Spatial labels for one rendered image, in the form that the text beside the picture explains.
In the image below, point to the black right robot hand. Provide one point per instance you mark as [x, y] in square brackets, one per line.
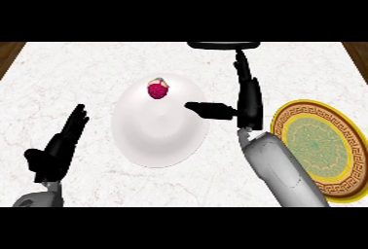
[248, 103]

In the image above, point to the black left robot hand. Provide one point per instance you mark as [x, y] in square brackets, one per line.
[57, 150]

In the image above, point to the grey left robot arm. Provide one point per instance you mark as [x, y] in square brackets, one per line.
[40, 196]

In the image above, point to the pink frosted cupcake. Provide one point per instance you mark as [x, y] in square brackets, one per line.
[158, 89]

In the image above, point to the white plate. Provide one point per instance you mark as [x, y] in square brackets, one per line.
[159, 120]

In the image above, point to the yellow brown patterned plate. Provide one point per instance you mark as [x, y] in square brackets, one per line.
[319, 150]

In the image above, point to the black rounded object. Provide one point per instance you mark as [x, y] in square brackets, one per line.
[223, 45]

